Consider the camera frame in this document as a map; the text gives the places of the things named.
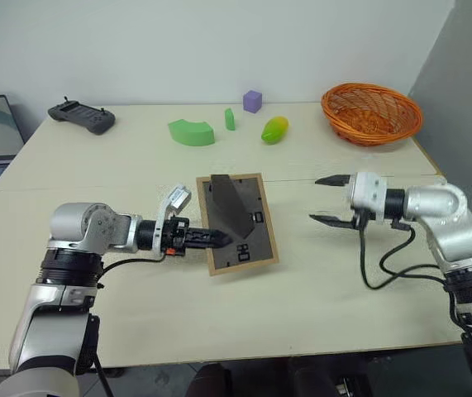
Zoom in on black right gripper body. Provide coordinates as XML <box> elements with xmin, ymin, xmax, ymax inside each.
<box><xmin>344</xmin><ymin>173</ymin><xmax>374</xmax><ymax>232</ymax></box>

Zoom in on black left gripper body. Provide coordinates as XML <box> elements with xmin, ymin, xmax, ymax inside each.
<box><xmin>162</xmin><ymin>216</ymin><xmax>190</xmax><ymax>258</ymax></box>

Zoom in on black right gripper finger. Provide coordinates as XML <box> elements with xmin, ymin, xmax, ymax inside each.
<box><xmin>308</xmin><ymin>212</ymin><xmax>360</xmax><ymax>230</ymax></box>
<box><xmin>314</xmin><ymin>174</ymin><xmax>350</xmax><ymax>188</ymax></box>

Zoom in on wooden picture frame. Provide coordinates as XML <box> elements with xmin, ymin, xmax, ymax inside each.
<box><xmin>195</xmin><ymin>173</ymin><xmax>280</xmax><ymax>278</ymax></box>

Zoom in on orange woven basket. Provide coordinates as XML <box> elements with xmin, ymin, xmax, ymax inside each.
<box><xmin>321</xmin><ymin>82</ymin><xmax>424</xmax><ymax>147</ymax></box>

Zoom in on green yellow toy mango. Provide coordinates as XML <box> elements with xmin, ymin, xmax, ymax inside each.
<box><xmin>260</xmin><ymin>116</ymin><xmax>290</xmax><ymax>146</ymax></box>

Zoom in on green arch block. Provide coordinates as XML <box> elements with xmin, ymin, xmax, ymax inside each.
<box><xmin>167</xmin><ymin>118</ymin><xmax>217</xmax><ymax>147</ymax></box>

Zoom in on purple cube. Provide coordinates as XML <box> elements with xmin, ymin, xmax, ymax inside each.
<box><xmin>242</xmin><ymin>89</ymin><xmax>264</xmax><ymax>114</ymax></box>

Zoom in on dark reddish rounded shape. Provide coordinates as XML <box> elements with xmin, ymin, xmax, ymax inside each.
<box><xmin>185</xmin><ymin>363</ymin><xmax>236</xmax><ymax>397</ymax></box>

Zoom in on dark grey handheld controller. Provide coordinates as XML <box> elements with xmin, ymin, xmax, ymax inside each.
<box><xmin>47</xmin><ymin>96</ymin><xmax>117</xmax><ymax>136</ymax></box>

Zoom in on grey partition panel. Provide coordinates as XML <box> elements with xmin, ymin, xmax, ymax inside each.
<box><xmin>408</xmin><ymin>0</ymin><xmax>472</xmax><ymax>265</ymax></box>

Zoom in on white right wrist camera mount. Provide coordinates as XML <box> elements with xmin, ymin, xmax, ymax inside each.
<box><xmin>348</xmin><ymin>171</ymin><xmax>389</xmax><ymax>225</ymax></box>

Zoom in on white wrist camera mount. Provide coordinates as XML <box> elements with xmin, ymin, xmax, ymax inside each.
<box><xmin>154</xmin><ymin>185</ymin><xmax>192</xmax><ymax>261</ymax></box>
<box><xmin>348</xmin><ymin>171</ymin><xmax>389</xmax><ymax>225</ymax></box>

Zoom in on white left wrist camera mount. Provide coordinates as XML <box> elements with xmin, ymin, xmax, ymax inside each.
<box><xmin>154</xmin><ymin>185</ymin><xmax>192</xmax><ymax>261</ymax></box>

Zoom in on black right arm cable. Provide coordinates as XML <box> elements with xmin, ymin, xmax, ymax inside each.
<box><xmin>357</xmin><ymin>218</ymin><xmax>472</xmax><ymax>332</ymax></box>

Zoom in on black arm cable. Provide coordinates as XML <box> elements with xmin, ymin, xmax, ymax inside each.
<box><xmin>357</xmin><ymin>218</ymin><xmax>472</xmax><ymax>332</ymax></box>
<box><xmin>79</xmin><ymin>252</ymin><xmax>169</xmax><ymax>397</ymax></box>

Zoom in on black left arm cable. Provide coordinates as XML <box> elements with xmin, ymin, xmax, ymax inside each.
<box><xmin>79</xmin><ymin>252</ymin><xmax>169</xmax><ymax>397</ymax></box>

